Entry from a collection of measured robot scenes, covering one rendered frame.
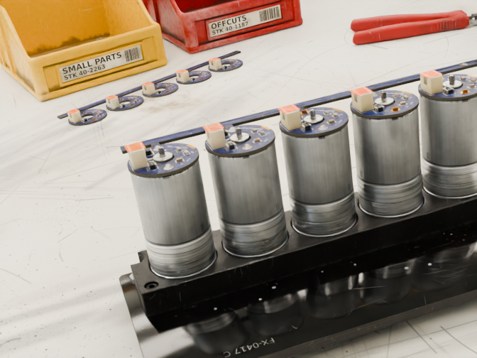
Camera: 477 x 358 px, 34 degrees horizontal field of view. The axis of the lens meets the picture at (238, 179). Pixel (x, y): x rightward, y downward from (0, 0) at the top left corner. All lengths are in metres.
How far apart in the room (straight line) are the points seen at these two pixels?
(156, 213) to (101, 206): 0.12
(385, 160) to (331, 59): 0.27
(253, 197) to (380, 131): 0.05
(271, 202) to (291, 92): 0.22
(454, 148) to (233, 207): 0.09
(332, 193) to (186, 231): 0.05
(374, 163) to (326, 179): 0.02
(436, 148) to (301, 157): 0.06
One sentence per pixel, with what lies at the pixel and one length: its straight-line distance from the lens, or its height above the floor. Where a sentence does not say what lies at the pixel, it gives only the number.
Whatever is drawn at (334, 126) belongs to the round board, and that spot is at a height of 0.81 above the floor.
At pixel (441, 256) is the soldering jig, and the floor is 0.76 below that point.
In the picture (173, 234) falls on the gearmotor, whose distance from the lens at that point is 0.27.
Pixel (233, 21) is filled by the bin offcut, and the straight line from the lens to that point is 0.62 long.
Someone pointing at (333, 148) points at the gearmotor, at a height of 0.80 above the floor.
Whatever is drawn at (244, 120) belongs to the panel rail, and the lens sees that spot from 0.29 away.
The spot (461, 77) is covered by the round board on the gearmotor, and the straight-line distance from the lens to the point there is 0.31.
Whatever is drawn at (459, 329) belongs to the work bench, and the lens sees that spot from 0.28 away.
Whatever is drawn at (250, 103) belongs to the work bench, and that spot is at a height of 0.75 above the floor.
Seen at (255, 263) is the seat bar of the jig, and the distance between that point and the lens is 0.28.
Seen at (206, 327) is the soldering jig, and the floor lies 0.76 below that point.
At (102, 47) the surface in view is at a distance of 0.57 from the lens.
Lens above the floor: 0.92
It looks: 26 degrees down
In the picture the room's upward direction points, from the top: 9 degrees counter-clockwise
